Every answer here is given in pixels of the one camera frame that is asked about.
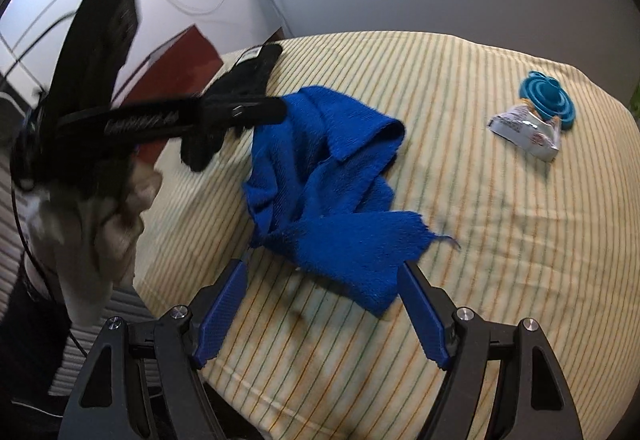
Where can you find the black glove with label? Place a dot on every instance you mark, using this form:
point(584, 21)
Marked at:
point(249, 76)

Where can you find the gloved left hand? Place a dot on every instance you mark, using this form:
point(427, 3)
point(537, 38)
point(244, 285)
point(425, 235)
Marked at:
point(79, 250)

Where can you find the blue towel cloth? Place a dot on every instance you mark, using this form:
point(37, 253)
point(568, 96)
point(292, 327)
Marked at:
point(319, 198)

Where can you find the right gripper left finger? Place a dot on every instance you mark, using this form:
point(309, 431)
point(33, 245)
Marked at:
point(141, 381)

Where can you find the white snack wrapper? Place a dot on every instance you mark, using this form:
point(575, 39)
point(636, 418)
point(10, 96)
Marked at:
point(522, 125)

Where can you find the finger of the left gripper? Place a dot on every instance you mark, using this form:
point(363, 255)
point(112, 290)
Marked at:
point(245, 112)

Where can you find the dark red cardboard box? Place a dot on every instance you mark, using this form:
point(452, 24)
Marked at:
point(180, 67)

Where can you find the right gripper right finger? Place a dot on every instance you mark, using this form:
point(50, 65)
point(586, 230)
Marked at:
point(532, 398)

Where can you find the blue collapsible funnel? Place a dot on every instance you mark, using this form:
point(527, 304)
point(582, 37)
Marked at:
point(549, 98)

